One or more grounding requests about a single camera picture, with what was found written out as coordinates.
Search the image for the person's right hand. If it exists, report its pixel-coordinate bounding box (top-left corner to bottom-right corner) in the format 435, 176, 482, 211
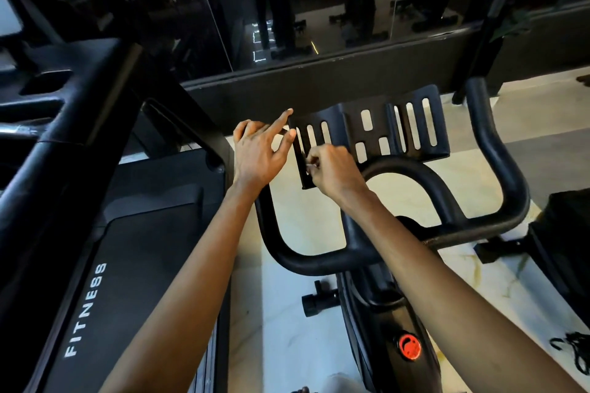
305, 144, 374, 214

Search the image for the person's left hand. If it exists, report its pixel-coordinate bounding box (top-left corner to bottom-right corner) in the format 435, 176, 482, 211
230, 109, 299, 200

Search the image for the black spin bike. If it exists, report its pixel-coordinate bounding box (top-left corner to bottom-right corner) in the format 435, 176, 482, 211
253, 76, 532, 393
473, 187, 590, 377

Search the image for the black treadmill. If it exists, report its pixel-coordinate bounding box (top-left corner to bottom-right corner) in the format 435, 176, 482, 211
0, 0, 236, 393

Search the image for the person's left forearm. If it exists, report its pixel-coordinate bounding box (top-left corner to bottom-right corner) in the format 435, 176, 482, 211
100, 181, 259, 393

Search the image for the person's right forearm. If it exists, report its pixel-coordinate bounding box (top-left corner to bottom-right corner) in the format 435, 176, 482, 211
348, 190, 586, 393

